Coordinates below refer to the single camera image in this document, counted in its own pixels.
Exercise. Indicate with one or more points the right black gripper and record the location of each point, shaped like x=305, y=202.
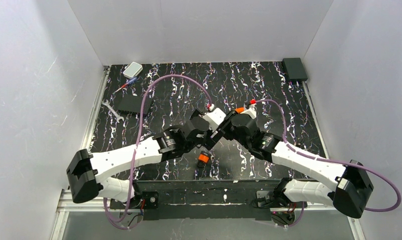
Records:
x=226, y=125

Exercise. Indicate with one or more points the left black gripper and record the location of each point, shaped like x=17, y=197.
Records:
x=213, y=139

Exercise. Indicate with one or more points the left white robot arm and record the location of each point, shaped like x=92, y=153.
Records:
x=90, y=175

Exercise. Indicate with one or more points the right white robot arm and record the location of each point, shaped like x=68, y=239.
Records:
x=346, y=187

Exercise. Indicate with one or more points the orange padlock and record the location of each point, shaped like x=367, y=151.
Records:
x=203, y=159

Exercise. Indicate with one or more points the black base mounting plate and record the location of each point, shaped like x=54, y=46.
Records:
x=211, y=199

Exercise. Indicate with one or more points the black flat box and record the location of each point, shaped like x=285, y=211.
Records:
x=132, y=104

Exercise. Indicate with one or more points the blue red small screwdriver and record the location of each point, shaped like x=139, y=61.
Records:
x=129, y=82

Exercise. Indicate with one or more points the white rectangular box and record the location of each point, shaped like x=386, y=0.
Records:
x=132, y=70

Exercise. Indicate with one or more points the silver open-end wrench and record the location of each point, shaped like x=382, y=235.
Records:
x=110, y=108

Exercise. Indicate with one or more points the black box in corner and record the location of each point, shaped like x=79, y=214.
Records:
x=294, y=69

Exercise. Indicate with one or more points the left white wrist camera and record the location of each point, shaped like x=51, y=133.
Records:
x=214, y=116

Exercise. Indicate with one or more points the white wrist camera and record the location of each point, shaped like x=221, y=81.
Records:
x=250, y=108
x=214, y=116

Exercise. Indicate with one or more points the orange handle screwdriver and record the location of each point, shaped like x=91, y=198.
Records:
x=241, y=110

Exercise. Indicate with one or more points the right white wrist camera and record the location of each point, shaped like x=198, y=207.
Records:
x=250, y=108

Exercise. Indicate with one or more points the aluminium frame rail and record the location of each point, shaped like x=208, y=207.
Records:
x=62, y=214

